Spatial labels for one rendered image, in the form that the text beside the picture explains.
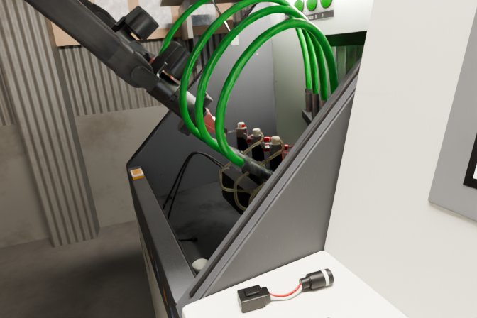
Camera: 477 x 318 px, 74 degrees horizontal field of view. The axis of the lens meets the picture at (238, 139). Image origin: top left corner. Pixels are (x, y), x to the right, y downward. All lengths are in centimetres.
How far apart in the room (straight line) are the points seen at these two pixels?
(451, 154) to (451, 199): 4
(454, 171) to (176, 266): 41
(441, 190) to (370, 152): 10
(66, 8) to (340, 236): 55
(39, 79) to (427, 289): 230
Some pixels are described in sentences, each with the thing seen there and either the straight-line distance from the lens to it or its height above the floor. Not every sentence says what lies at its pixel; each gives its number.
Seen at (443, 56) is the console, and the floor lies 125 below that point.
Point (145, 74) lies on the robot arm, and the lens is 66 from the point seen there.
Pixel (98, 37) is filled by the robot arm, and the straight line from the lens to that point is 64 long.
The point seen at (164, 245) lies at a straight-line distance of 62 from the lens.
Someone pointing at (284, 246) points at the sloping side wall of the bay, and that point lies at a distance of 47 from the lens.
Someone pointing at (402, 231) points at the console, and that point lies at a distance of 42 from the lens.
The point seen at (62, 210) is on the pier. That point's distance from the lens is 264.
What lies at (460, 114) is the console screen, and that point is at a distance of 37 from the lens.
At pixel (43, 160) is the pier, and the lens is 252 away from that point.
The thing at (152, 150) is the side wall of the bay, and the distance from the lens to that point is 104.
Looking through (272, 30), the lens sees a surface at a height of 130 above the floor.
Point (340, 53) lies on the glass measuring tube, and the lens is 83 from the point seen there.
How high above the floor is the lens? 128
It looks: 16 degrees down
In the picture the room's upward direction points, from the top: 5 degrees counter-clockwise
